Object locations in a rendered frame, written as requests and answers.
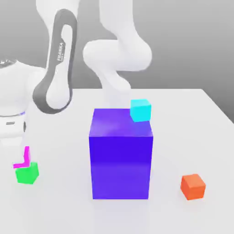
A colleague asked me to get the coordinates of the small cyan cube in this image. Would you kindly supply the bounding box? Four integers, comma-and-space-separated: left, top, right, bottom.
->
130, 99, 152, 123

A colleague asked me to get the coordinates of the small green cube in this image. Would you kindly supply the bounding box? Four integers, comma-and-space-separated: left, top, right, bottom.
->
15, 161, 40, 185

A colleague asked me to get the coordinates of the large purple box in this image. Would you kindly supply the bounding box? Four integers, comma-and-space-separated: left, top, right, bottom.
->
88, 108, 154, 200

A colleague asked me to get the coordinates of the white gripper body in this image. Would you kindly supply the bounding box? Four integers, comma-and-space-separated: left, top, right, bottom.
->
0, 135, 26, 164

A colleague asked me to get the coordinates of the small orange cube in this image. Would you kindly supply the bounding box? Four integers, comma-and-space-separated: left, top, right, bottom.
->
180, 173, 207, 201

